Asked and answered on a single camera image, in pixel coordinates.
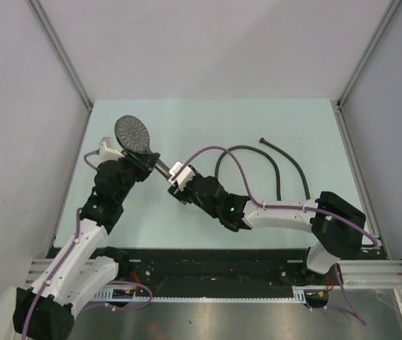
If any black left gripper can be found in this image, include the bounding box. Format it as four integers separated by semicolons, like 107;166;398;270
116;147;160;203

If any grey shower head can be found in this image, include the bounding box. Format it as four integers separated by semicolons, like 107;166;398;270
114;115;169;180

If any dark grey flexible hose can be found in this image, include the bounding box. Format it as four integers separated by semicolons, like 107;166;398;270
214;137;311;201

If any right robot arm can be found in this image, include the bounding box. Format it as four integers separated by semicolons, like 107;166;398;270
168;175;366;284

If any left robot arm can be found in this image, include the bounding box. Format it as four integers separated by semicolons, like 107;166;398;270
13;152;160;339

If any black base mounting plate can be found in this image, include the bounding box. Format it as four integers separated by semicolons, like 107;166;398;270
119;249;337;298

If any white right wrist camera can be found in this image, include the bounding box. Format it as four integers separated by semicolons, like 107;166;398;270
168;161;195;191

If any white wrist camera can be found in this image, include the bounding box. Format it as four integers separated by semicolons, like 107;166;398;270
99;137;124;161
168;161;195;191

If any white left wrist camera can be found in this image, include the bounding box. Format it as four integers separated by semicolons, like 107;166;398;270
99;137;124;161

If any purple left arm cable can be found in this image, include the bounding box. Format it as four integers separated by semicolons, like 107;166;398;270
23;150;99;337

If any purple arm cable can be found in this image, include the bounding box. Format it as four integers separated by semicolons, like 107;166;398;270
23;150;99;337
182;145;381;327

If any slotted cable duct rail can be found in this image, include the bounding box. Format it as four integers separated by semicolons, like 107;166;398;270
91;285;340;305

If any left aluminium frame post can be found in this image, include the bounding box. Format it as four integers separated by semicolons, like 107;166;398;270
26;0;94;109

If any aluminium frame post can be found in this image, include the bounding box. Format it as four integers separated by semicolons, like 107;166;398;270
26;0;94;109
337;0;402;106

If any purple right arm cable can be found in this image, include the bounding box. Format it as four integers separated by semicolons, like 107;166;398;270
182;145;381;327

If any right aluminium frame post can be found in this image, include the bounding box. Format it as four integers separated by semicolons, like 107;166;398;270
337;0;402;106

